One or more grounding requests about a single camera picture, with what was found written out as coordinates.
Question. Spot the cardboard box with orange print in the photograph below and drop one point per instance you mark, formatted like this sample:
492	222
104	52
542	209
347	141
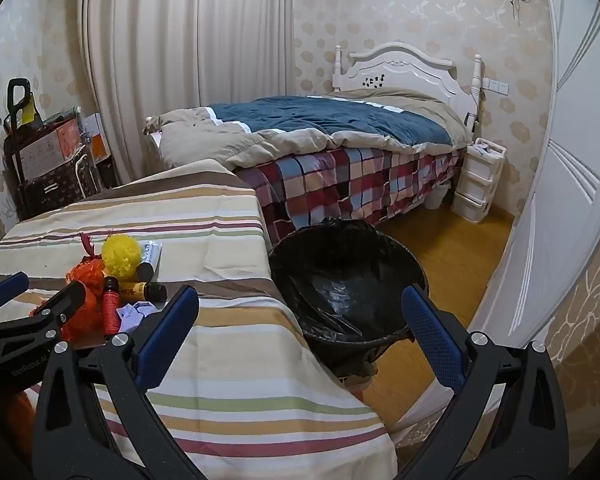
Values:
50	147

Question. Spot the white and blue tube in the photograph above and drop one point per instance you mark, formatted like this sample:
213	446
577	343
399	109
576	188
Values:
152	252

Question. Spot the brown bottle with red label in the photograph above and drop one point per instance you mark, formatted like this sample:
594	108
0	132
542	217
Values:
111	307

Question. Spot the white paper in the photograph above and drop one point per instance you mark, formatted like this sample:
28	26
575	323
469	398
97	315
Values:
137	315

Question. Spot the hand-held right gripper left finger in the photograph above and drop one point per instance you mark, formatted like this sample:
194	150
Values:
167	330

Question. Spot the orange fuzzy object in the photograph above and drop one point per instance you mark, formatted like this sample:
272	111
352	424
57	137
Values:
20	417

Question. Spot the orange plastic wrapper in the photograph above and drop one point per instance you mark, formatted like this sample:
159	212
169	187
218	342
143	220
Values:
87	320

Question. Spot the white panelled door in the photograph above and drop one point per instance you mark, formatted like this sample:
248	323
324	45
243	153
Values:
570	160

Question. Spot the white and orange box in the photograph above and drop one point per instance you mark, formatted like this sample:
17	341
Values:
97	137

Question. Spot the red wrapper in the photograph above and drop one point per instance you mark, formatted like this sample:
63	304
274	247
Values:
87	245

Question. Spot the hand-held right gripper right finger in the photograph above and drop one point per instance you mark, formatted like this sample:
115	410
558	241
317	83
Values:
432	330

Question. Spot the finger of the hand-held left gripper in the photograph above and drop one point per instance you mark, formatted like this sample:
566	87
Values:
55	307
10	289

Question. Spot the beige curtain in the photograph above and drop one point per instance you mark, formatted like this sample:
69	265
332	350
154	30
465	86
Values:
190	60

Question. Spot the brown bottle with yellow label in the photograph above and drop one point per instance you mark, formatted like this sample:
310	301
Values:
137	290

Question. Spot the bin with black bag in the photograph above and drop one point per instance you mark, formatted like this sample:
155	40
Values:
350	285

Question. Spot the yellow foam fruit net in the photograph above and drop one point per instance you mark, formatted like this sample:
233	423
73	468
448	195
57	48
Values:
120	257

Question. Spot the small white bin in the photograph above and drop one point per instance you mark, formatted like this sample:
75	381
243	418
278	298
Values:
437	197

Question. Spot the white plastic drawer unit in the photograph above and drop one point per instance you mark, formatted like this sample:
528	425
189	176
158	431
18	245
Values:
477	180

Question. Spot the blue and beige quilt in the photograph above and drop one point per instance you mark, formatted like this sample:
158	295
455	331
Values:
305	120

